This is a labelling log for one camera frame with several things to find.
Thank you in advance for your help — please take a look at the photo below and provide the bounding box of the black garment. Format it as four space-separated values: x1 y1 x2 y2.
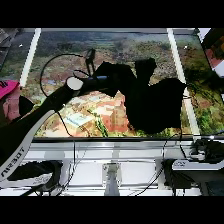
17 95 35 118
93 57 188 136

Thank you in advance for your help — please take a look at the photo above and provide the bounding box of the heap of clothes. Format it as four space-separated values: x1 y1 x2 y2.
201 28 224 78

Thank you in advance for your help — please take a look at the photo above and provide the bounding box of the pale pink garment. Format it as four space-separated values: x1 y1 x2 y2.
0 89 22 124

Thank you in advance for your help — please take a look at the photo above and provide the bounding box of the bright pink garment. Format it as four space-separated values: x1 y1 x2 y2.
0 79 21 101

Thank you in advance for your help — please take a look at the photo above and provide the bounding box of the grey garment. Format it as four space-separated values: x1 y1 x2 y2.
0 28 18 66

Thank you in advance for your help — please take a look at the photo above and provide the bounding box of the silver frame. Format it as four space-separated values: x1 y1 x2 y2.
0 135 224 197

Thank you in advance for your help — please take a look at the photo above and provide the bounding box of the black cable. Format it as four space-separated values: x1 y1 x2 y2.
133 128 186 197
38 53 86 98
55 111 78 196

